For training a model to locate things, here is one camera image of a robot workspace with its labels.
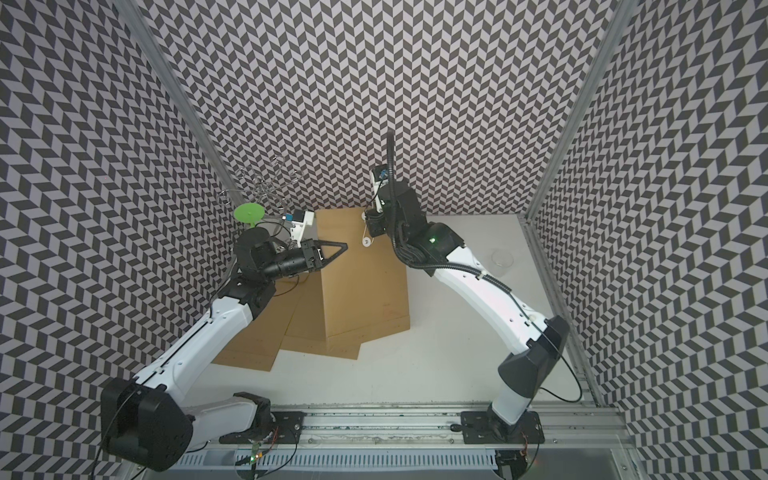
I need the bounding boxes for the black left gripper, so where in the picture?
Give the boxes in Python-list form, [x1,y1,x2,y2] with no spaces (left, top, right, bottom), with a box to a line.
[262,239,348,281]

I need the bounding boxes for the brown file bag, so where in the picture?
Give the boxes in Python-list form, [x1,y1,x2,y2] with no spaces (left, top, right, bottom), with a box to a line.
[280,275,360,360]
[315,207,411,348]
[213,279,299,372]

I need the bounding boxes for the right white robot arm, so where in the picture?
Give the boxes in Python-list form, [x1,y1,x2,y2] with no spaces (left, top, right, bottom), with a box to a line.
[365,180,571,430]

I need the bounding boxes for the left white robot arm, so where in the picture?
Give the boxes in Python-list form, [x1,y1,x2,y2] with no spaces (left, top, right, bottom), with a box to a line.
[100,226,348,472]

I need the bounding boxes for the green plastic goblet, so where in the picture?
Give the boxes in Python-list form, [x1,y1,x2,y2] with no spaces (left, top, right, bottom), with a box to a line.
[233,203,265,228]

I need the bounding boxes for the clear plastic cup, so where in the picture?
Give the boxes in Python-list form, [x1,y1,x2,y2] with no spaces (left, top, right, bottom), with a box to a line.
[488,249,514,278]

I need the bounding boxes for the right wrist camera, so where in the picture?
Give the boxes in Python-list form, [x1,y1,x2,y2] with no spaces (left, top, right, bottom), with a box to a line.
[370,165,389,213]

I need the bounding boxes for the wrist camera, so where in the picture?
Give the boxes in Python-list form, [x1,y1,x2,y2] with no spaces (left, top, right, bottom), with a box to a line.
[370,165,389,213]
[282,210,315,246]

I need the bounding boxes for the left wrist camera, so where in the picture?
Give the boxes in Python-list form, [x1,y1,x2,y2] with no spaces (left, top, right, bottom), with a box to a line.
[282,210,315,246]

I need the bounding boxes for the metal wire cup rack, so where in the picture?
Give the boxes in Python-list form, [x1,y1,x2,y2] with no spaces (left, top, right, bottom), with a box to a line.
[217,167,306,243]

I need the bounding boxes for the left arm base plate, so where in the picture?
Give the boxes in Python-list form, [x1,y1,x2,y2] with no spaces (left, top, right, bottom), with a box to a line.
[218,410,306,446]

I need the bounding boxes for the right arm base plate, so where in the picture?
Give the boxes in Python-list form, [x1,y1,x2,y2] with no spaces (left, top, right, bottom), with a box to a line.
[451,409,545,445]

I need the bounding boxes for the aluminium front rail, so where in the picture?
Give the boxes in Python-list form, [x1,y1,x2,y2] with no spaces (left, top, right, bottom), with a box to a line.
[137,405,631,450]

